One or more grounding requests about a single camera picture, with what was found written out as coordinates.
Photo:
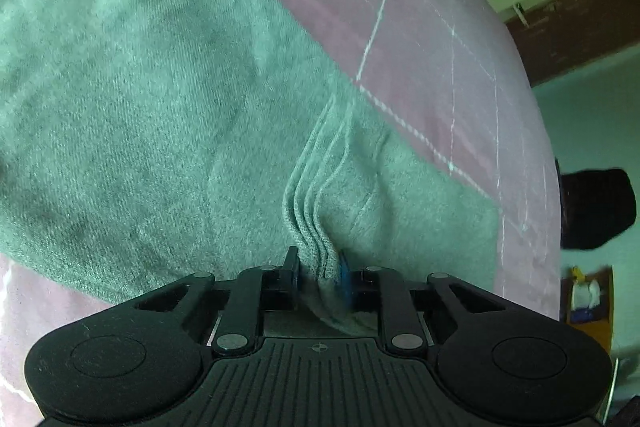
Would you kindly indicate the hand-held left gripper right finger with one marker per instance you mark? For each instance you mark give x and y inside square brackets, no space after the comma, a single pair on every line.
[345,278]

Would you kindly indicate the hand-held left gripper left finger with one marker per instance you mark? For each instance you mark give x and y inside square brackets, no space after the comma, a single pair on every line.
[295,271]

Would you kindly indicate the green pants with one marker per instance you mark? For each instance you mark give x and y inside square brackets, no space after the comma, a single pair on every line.
[150,107]

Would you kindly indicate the bed with pink checked sheet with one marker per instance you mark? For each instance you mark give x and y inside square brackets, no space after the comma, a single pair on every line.
[450,82]

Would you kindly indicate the white yellow item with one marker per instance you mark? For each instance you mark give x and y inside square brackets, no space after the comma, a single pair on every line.
[584,292]

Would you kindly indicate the black bulky object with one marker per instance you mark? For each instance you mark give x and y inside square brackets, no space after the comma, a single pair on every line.
[595,207]

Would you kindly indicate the brown wooden door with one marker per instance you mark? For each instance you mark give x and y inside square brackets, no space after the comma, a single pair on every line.
[575,37]

